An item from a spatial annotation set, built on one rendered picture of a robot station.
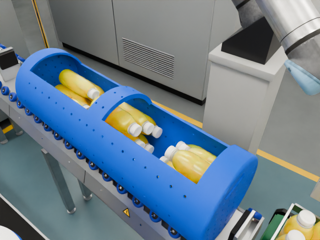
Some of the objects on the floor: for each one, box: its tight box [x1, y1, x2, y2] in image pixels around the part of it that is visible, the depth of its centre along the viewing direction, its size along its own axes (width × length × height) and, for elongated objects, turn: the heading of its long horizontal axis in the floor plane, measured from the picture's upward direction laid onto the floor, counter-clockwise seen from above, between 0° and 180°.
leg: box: [7, 115, 23, 136], centre depth 227 cm, size 6×6×63 cm
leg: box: [41, 148, 76, 214], centre depth 171 cm, size 6×6×63 cm
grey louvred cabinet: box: [49, 0, 238, 106], centre depth 288 cm, size 54×215×145 cm, turn 54°
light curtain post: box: [31, 0, 59, 49], centre depth 179 cm, size 6×6×170 cm
